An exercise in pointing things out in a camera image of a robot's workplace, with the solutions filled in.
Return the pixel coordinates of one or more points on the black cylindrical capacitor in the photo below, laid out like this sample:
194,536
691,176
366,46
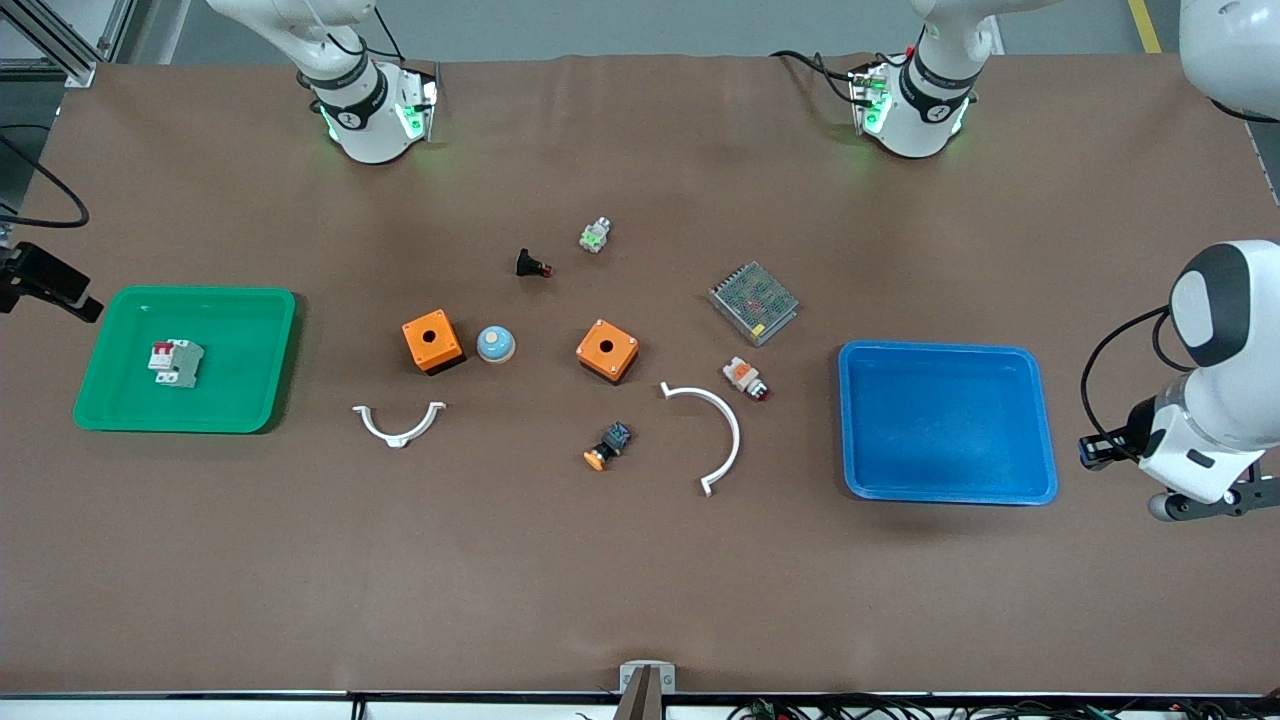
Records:
1089,452

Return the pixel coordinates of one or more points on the white red circuit breaker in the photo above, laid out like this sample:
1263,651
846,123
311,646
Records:
178,363

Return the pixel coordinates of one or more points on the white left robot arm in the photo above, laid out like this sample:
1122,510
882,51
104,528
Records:
920,125

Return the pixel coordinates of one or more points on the green plastic tray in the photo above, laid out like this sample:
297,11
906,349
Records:
230,400

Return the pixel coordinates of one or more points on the blue plastic tray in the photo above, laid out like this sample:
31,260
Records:
900,430

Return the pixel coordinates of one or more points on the orange button box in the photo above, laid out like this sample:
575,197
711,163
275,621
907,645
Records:
620,360
443,352

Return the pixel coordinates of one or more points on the orange white red indicator lamp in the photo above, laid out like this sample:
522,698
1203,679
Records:
743,376

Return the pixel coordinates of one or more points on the metal mesh power supply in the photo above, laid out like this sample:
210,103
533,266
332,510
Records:
755,303

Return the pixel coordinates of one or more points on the blue dome button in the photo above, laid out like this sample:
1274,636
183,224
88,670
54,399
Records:
496,344

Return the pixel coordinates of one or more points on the black red small button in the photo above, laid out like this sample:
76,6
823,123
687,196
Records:
527,264

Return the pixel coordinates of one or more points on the brown table cover mat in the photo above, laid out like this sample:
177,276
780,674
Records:
640,580

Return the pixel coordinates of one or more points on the orange cap push button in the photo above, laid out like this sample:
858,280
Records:
610,442

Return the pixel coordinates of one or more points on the aluminium frame profile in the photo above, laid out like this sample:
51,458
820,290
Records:
78,72

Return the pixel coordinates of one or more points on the small white curved bracket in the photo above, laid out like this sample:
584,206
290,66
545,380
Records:
398,438

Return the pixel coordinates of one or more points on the large white curved bracket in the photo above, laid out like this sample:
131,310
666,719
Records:
733,425

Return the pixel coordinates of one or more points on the grey metal table bracket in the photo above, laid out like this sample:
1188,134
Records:
665,675

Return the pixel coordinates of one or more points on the green white switch module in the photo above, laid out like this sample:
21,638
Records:
595,236

